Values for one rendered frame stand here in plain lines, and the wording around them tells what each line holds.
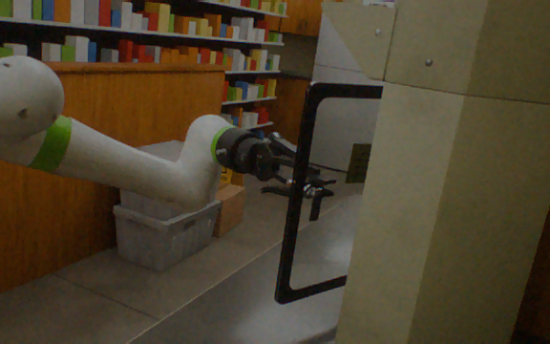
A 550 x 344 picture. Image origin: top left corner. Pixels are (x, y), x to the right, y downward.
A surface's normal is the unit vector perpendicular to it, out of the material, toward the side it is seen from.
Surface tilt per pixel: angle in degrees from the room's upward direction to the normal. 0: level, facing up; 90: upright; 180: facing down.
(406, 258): 90
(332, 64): 90
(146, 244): 95
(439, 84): 90
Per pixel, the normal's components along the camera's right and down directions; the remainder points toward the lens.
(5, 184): 0.88, 0.24
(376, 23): -0.45, 0.18
